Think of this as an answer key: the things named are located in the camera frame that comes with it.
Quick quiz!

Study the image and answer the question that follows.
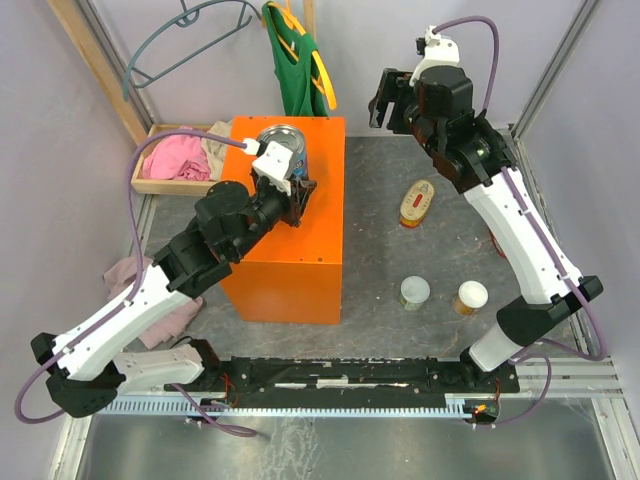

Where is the blue soup can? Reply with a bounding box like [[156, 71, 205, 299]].
[[254, 123, 308, 184]]

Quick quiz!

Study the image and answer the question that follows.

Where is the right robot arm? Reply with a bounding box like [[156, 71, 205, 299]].
[[368, 65, 604, 391]]

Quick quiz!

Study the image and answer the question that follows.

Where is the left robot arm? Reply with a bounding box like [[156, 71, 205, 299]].
[[31, 177, 317, 418]]

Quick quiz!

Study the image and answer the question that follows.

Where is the orange box counter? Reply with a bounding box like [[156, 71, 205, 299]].
[[220, 116, 346, 325]]

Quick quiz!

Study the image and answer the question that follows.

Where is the green tank top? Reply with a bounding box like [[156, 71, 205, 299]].
[[262, 2, 328, 117]]

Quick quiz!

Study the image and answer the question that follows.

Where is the beige cloth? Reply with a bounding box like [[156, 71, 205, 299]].
[[201, 120, 233, 181]]

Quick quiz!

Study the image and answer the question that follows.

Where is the oval red sardine tin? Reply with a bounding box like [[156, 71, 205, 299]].
[[400, 179, 435, 228]]

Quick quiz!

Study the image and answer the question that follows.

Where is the wooden upright behind shirt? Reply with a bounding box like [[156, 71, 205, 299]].
[[303, 0, 317, 37]]

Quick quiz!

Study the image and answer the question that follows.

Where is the yellow plastic hanger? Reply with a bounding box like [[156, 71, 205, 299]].
[[266, 1, 338, 113]]

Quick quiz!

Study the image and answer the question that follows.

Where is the pink cloth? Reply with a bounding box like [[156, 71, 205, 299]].
[[141, 134, 211, 181]]

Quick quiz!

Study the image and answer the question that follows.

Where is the aluminium corner profile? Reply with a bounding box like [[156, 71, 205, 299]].
[[510, 0, 601, 141]]

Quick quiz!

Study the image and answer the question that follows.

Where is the can with white lid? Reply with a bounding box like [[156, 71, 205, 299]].
[[399, 275, 431, 311]]

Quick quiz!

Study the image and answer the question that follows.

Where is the wooden tray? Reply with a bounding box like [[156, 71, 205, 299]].
[[131, 125, 216, 196]]

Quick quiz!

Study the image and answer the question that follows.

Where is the mauve cloth on floor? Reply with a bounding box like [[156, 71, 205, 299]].
[[103, 256, 204, 349]]

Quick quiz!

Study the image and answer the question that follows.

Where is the small can white lid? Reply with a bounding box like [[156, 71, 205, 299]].
[[452, 280, 489, 315]]

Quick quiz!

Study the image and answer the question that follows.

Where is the teal plastic hanger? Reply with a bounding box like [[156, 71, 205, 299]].
[[113, 1, 261, 100]]

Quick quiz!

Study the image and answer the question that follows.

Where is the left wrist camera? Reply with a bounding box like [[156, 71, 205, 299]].
[[243, 138, 293, 196]]

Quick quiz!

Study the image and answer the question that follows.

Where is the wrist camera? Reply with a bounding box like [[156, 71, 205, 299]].
[[243, 138, 293, 196], [409, 25, 460, 87]]

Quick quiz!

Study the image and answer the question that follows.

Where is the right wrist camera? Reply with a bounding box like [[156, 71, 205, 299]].
[[409, 25, 460, 87]]

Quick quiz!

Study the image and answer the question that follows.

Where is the oval tin near wall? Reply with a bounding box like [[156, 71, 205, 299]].
[[490, 231, 507, 259]]

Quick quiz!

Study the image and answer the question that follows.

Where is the light blue cable duct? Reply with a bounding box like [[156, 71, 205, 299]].
[[100, 395, 471, 420]]

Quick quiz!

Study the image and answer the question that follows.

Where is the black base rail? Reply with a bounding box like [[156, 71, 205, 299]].
[[183, 354, 520, 407]]

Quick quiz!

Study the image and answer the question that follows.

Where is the wooden post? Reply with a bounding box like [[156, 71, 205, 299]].
[[47, 0, 147, 143]]

